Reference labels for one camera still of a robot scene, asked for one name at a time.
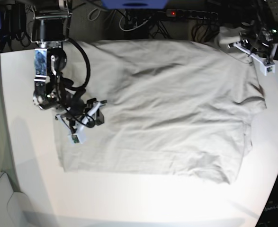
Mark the grey side cabinet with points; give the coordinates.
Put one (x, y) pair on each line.
(11, 213)

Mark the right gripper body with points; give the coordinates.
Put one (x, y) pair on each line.
(89, 117)

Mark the black power strip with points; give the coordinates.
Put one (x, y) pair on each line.
(192, 14)

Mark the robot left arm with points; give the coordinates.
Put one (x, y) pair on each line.
(259, 16)

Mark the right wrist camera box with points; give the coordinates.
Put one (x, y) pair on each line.
(78, 137)

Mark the blue box overhead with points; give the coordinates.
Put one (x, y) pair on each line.
(134, 4)

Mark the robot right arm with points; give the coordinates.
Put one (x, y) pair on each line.
(50, 30)

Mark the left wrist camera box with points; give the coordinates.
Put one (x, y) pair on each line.
(267, 68)

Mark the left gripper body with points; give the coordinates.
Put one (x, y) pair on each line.
(256, 46)

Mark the light grey t-shirt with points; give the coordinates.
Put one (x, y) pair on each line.
(173, 108)

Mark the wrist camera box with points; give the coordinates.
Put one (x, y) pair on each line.
(267, 68)
(78, 137)

